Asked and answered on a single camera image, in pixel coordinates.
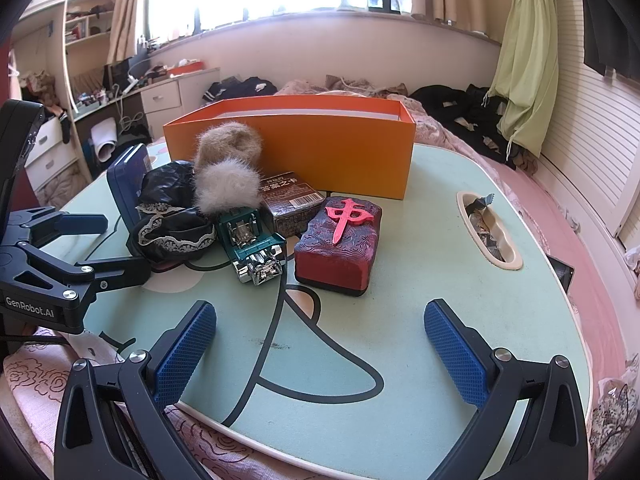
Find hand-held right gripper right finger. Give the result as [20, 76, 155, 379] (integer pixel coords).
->
[424, 298, 591, 480]

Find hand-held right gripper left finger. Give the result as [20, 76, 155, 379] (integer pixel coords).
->
[52, 300, 218, 480]

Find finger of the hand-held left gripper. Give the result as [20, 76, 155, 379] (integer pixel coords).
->
[5, 207, 109, 249]
[15, 242, 152, 307]

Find blue tin box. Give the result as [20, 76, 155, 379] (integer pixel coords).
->
[106, 143, 153, 233]

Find black lace cloth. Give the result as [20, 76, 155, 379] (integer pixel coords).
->
[126, 160, 218, 266]

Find green toy truck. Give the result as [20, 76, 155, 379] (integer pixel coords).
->
[215, 207, 287, 286]

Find white fluffy pom-pom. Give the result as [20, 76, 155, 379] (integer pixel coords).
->
[192, 156, 262, 215]

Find red mahjong tile block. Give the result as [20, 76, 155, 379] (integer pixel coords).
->
[294, 195, 384, 297]

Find beige fluffy pom-pom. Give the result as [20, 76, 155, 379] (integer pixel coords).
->
[194, 122, 263, 171]

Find brown card box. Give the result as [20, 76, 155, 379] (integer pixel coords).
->
[259, 172, 323, 238]

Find orange cardboard box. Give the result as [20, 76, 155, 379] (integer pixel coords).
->
[162, 97, 417, 202]

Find mint green desktop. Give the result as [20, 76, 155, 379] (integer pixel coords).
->
[37, 140, 598, 480]

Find white drawer cabinet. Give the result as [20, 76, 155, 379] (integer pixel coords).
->
[22, 117, 81, 196]

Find pile of candy wrappers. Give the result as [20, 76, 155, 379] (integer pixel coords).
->
[465, 194, 506, 261]

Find smartphone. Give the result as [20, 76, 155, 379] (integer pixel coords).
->
[545, 254, 576, 293]

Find white desk with drawers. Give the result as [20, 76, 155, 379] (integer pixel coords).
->
[70, 65, 221, 131]

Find floral patterned cloth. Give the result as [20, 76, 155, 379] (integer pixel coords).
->
[592, 375, 633, 461]

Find dark clothes with white patches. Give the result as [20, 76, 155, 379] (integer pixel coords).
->
[201, 76, 278, 106]

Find pink floral quilt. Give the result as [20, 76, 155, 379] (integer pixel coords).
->
[275, 76, 471, 153]

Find black clothes pile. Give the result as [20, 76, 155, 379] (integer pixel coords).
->
[410, 84, 521, 171]

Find light green curtain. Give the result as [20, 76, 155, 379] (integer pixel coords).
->
[490, 0, 560, 161]

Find black hanging garment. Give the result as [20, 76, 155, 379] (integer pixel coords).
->
[580, 0, 640, 78]

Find white wall shelf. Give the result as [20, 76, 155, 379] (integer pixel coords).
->
[62, 0, 116, 106]

